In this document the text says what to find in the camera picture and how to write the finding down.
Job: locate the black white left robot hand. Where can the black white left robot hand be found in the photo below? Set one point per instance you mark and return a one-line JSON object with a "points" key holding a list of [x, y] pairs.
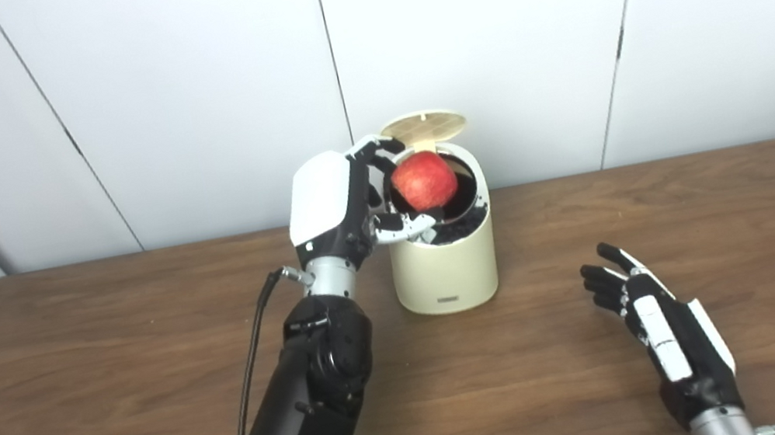
{"points": [[321, 197]]}

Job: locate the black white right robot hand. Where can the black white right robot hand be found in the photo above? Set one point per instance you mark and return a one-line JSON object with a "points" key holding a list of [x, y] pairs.
{"points": [[693, 347]]}

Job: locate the red apple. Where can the red apple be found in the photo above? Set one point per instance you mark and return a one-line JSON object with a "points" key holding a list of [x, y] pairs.
{"points": [[425, 181]]}

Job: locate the cream round bin lid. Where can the cream round bin lid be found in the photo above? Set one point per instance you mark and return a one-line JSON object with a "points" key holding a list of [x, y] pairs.
{"points": [[423, 126]]}

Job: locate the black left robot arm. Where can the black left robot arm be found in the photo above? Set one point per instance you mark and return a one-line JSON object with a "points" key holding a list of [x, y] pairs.
{"points": [[310, 411]]}

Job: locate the cream-colored bin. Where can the cream-colored bin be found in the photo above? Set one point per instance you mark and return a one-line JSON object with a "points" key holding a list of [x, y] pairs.
{"points": [[448, 274]]}

